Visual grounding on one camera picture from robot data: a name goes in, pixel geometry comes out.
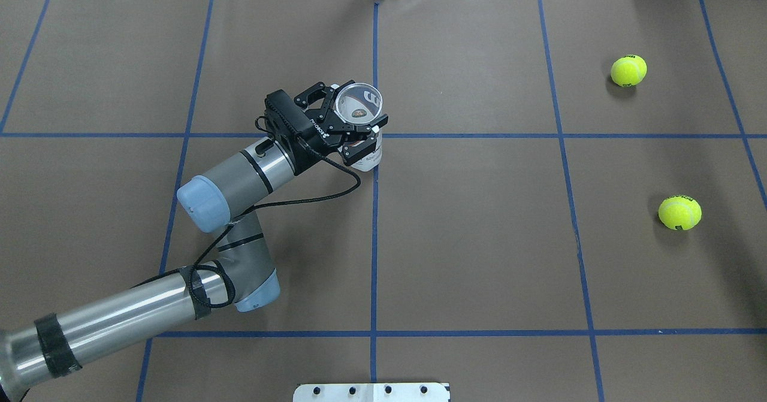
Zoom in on yellow tennis ball Roland Garros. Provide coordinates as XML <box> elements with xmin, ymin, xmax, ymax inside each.
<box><xmin>657</xmin><ymin>195</ymin><xmax>702</xmax><ymax>231</ymax></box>

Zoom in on yellow tennis ball Wilson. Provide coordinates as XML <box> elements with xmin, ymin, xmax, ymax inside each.
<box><xmin>610</xmin><ymin>55</ymin><xmax>648</xmax><ymax>87</ymax></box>

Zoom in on clear tennis ball can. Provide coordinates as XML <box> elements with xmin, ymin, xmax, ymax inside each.
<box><xmin>334</xmin><ymin>83</ymin><xmax>383</xmax><ymax>172</ymax></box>

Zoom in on white pedestal column with base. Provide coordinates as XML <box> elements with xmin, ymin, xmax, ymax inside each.
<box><xmin>292</xmin><ymin>382</ymin><xmax>451</xmax><ymax>401</ymax></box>

